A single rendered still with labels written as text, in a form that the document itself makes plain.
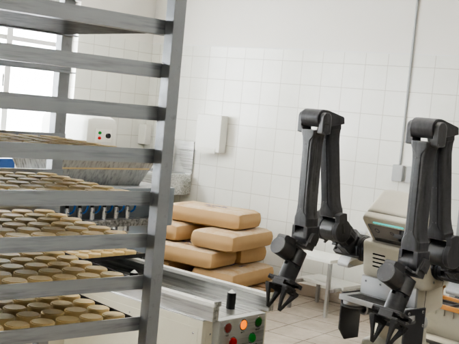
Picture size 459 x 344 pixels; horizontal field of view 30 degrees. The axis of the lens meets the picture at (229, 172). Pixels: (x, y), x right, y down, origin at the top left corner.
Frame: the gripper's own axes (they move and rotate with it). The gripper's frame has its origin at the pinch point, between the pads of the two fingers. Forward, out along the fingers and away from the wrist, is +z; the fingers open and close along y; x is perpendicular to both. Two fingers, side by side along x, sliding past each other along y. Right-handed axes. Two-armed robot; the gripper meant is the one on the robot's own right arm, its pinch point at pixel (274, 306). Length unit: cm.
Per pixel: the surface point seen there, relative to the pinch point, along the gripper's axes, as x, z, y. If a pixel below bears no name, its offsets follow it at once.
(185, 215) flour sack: 233, -87, -362
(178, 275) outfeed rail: 11, -2, -64
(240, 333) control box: 9.3, 10.7, -18.3
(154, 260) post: -85, 13, 46
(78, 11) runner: -126, -22, 43
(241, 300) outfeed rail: 16.9, -1.1, -32.4
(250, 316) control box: 10.7, 4.0, -18.8
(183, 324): -7.6, 16.3, -27.3
